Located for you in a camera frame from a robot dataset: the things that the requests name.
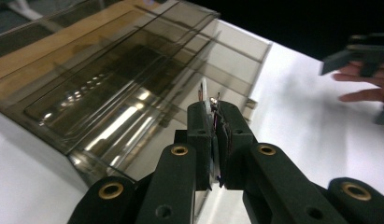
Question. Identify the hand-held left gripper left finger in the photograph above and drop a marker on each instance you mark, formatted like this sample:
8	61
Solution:
180	174

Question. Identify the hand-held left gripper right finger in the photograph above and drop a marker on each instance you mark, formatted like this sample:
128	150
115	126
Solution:
261	174

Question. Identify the thin white card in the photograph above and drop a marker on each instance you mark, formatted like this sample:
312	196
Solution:
205	93

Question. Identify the smoky transparent drawer box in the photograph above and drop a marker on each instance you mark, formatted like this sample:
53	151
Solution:
118	77

